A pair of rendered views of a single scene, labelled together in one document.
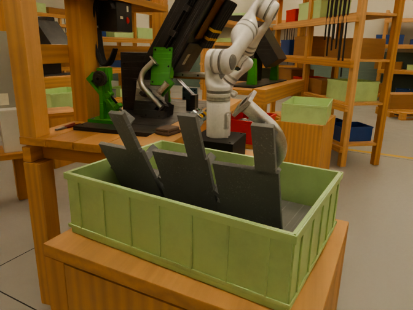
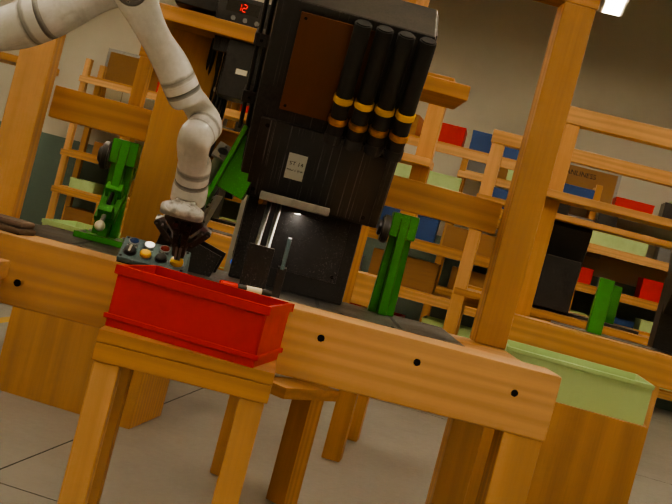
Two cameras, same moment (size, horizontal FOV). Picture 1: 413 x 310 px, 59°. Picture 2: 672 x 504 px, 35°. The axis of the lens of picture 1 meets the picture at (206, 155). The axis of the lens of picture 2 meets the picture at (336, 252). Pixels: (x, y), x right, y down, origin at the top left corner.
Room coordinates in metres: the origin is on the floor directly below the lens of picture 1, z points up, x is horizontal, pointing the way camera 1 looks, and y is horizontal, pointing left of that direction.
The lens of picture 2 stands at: (1.49, -2.32, 1.11)
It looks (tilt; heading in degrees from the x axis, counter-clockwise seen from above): 2 degrees down; 71
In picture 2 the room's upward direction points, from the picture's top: 15 degrees clockwise
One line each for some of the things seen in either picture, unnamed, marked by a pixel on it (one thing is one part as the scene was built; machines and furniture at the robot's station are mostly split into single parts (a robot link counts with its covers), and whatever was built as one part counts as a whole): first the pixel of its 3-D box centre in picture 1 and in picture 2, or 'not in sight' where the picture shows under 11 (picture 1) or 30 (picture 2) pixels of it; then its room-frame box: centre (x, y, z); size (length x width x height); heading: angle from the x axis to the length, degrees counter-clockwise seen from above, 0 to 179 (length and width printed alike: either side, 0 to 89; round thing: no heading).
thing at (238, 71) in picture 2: (115, 17); (255, 76); (2.13, 0.52, 1.43); 0.17 x 0.12 x 0.15; 163
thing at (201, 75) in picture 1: (179, 74); (294, 206); (2.22, 0.17, 1.11); 0.39 x 0.16 x 0.03; 73
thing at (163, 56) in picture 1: (163, 66); (238, 168); (2.09, 0.25, 1.17); 0.13 x 0.12 x 0.20; 163
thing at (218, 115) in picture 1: (217, 114); not in sight; (1.40, -0.04, 1.03); 0.09 x 0.09 x 0.17; 76
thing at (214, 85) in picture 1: (218, 72); not in sight; (1.40, -0.04, 1.19); 0.09 x 0.09 x 0.17; 59
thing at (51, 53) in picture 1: (102, 53); (277, 160); (2.28, 0.64, 1.23); 1.30 x 0.05 x 0.09; 163
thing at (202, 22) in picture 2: (116, 1); (303, 55); (2.25, 0.54, 1.52); 0.90 x 0.25 x 0.04; 163
